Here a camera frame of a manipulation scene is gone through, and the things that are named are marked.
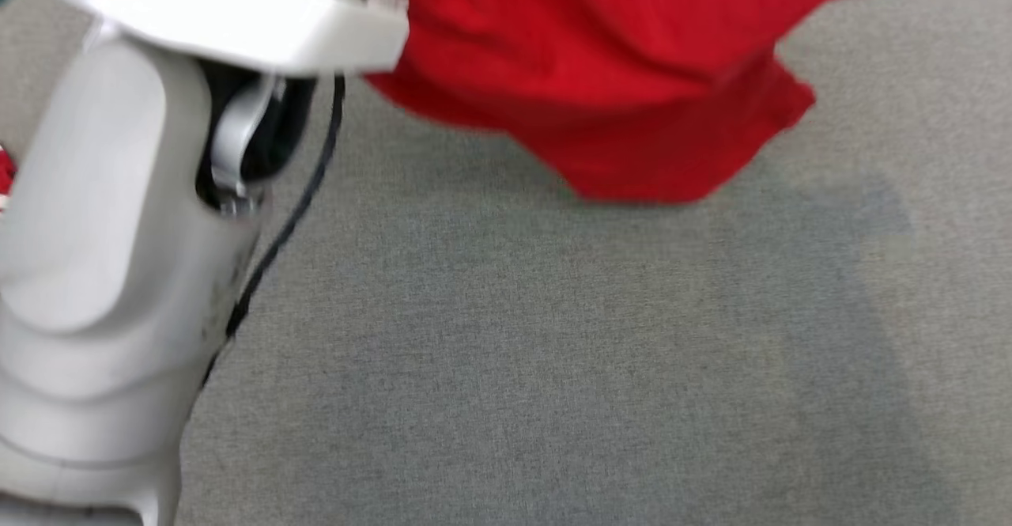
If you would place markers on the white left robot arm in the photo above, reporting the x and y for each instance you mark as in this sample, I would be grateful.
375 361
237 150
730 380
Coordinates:
95 233

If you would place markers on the red basketball jersey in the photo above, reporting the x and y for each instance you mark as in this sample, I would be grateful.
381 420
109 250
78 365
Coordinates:
617 75

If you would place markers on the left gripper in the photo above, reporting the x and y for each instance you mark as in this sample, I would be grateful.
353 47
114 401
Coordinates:
285 122

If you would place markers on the small red white garment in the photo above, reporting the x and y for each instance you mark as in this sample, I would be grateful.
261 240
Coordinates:
5 174

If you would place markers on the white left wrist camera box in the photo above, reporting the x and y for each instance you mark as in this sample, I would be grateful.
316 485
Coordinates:
237 12

